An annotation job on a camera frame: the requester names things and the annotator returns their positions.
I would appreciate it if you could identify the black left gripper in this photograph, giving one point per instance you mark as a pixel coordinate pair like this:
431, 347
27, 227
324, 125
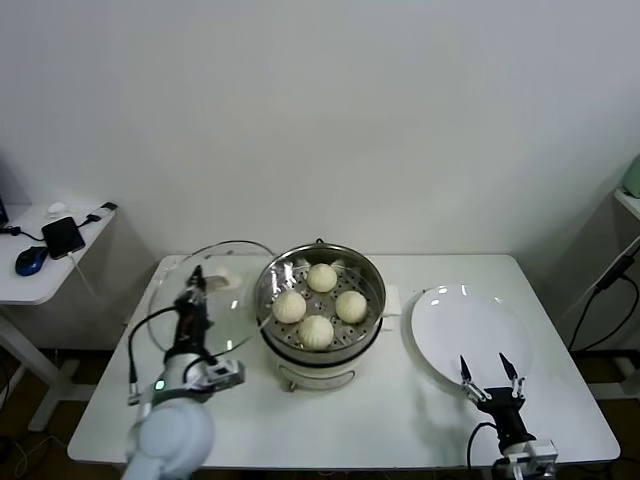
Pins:
192, 322

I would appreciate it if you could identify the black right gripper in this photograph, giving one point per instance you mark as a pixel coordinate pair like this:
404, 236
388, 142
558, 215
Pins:
502, 407

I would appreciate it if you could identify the round glass pot lid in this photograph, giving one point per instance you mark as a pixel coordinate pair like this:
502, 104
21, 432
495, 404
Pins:
235, 320

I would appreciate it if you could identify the white steamed baozi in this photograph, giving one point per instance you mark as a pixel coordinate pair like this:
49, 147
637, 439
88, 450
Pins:
351, 306
290, 306
321, 277
316, 331

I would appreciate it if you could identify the stainless steel steamer basket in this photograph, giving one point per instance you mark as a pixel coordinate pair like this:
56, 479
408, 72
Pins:
375, 290

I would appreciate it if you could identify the white round plate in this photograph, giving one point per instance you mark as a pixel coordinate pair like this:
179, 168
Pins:
465, 325

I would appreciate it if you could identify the dark desk foot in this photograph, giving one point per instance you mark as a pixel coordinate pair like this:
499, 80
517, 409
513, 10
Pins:
626, 370

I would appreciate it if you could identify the black smartphone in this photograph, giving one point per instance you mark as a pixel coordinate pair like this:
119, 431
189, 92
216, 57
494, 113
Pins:
62, 237

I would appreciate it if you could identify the white side table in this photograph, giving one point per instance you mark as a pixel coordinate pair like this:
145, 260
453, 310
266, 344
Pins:
50, 282

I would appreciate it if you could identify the white electric cooking pot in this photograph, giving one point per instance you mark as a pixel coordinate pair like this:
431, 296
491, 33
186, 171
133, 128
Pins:
315, 372

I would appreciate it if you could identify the small white case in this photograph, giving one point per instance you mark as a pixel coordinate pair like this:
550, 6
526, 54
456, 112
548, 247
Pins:
56, 209

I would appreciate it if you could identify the blue computer mouse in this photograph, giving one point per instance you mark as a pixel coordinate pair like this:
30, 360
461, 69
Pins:
29, 261

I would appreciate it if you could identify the dark laptop screen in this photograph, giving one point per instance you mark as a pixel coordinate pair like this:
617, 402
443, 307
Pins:
3, 200

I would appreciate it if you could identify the white shelf table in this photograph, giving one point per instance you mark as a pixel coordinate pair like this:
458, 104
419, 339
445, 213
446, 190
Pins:
629, 202

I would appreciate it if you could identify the pale green appliance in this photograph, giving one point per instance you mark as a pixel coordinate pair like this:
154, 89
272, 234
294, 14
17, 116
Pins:
632, 177

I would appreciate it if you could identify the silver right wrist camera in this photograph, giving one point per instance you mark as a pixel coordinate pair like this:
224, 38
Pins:
535, 452

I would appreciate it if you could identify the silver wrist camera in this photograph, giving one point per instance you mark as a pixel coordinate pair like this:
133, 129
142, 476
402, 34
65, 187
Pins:
535, 452
222, 376

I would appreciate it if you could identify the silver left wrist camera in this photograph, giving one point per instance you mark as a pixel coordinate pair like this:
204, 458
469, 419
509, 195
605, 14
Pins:
222, 376

